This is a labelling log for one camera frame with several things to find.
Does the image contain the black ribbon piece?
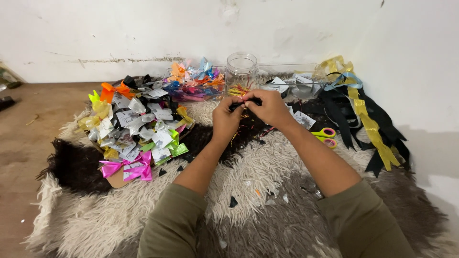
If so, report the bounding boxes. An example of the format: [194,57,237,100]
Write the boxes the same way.
[228,98,263,112]

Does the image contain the brown cardboard tray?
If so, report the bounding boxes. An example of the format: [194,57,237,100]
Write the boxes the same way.
[94,122,196,189]

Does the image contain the dark flat object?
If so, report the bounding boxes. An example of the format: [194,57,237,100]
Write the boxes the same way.
[0,96,16,112]

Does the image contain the clear plastic box with cards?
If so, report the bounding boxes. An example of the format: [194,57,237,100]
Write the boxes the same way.
[256,64,328,102]

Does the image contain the red gold tinsel strands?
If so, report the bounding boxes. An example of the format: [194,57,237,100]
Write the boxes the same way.
[227,83,251,97]

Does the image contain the light blue ribbon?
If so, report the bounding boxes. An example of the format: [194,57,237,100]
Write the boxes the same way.
[323,72,363,91]

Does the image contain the person's left hand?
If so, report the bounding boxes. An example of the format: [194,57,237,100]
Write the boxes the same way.
[212,96,246,141]

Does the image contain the gold glitter ribbon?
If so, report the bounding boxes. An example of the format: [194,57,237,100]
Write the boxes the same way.
[319,55,401,172]

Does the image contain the green clear bag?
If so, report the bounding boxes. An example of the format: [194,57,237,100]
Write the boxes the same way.
[0,61,26,92]

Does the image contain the yellow pink handled scissors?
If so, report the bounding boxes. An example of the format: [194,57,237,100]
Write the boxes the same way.
[311,127,338,150]

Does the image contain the heap of ribbon bows with cards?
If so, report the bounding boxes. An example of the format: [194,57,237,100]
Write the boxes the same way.
[77,75,196,182]

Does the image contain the bundle of black ribbons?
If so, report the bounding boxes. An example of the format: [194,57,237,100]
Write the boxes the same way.
[317,72,411,178]

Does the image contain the person's right hand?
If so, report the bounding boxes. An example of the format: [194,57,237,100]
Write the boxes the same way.
[242,89,297,130]

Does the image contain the shaggy white brown rug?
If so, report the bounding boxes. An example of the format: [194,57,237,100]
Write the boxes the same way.
[24,73,459,258]

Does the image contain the clear box of colourful bows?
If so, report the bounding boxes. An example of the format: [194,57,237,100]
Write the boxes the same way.
[163,57,227,102]

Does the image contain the white printed card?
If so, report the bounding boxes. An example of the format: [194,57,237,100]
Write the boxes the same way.
[292,110,317,130]

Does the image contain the clear glass jar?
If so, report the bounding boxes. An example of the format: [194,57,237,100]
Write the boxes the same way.
[225,52,258,97]

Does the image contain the olive green long-sleeved shirt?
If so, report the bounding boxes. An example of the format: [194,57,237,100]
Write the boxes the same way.
[137,178,418,258]

